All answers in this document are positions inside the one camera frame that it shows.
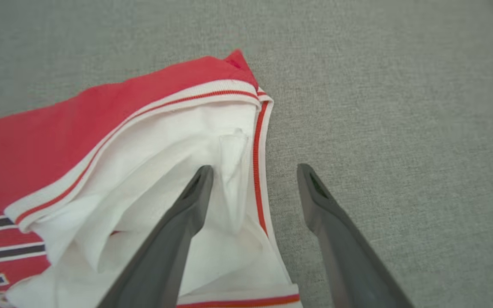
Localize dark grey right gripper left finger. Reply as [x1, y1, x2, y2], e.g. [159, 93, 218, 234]
[97, 165, 215, 308]

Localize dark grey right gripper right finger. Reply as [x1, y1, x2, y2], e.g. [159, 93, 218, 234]
[297, 163, 414, 308]

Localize red shorts with white trim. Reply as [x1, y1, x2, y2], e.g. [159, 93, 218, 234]
[0, 48, 303, 308]

